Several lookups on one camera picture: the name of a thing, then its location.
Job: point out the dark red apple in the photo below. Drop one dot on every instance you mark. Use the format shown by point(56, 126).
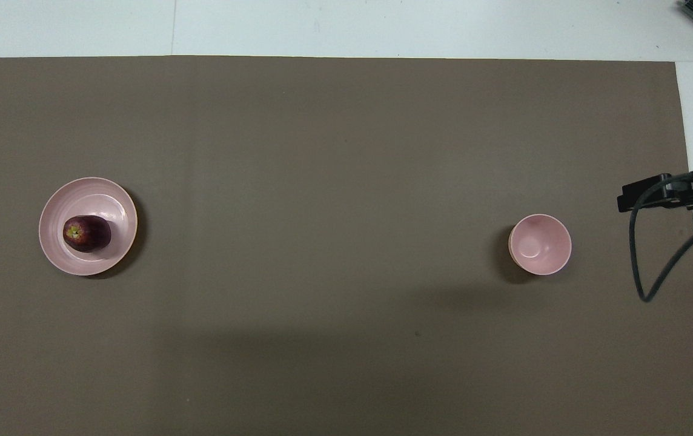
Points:
point(89, 234)

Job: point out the pink bowl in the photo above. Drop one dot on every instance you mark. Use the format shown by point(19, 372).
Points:
point(539, 245)

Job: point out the pink plate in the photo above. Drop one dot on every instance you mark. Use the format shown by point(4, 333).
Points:
point(98, 197)

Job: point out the brown table mat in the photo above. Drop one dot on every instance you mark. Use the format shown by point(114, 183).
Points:
point(334, 181)

